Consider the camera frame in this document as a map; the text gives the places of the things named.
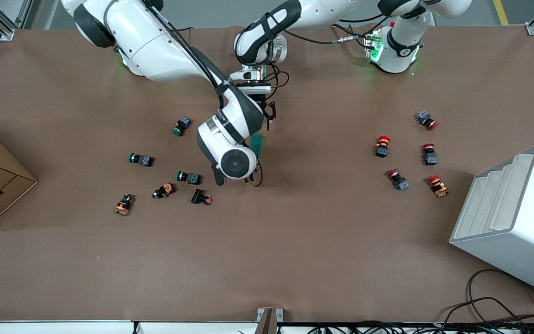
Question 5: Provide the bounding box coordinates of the green load switch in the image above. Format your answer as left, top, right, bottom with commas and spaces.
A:
249, 134, 267, 163

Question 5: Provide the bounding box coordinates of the black square illuminated push button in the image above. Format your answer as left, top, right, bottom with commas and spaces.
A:
191, 188, 213, 206

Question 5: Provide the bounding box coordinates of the green mushroom push button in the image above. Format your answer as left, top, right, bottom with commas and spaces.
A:
176, 171, 202, 185
128, 152, 154, 167
172, 116, 191, 137

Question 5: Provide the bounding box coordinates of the red button black body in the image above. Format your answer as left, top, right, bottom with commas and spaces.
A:
375, 135, 391, 159

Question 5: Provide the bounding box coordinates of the red button blue contact block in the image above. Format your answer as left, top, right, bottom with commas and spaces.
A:
386, 168, 410, 192
416, 110, 439, 131
422, 143, 438, 166

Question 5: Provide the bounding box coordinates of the red button orange body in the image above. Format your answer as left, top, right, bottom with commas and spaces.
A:
428, 174, 450, 198

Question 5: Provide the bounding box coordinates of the white stepped storage rack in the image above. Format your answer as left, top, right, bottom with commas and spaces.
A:
449, 143, 534, 299

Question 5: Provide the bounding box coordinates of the white camera mounting plate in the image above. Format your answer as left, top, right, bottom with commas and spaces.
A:
236, 82, 273, 94

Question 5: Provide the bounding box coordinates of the black selector switch orange block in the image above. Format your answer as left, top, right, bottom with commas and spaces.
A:
153, 182, 176, 199
114, 194, 136, 217

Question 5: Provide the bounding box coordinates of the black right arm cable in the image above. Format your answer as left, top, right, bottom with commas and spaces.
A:
142, 0, 264, 187

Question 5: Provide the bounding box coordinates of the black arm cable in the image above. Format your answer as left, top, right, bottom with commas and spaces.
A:
267, 16, 393, 93
142, 0, 264, 187

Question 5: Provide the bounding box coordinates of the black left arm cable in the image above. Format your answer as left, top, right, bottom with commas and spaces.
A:
267, 16, 393, 93

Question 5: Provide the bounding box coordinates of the metal table edge bracket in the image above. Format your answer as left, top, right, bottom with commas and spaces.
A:
257, 308, 284, 334

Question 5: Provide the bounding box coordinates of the white table edge rail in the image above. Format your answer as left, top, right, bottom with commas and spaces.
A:
0, 320, 534, 334

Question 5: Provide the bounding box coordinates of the black floor cable bundle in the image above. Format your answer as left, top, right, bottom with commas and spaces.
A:
309, 320, 534, 334

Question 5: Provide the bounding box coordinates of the black looped floor cable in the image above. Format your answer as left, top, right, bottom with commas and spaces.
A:
467, 269, 534, 325
442, 296, 532, 325

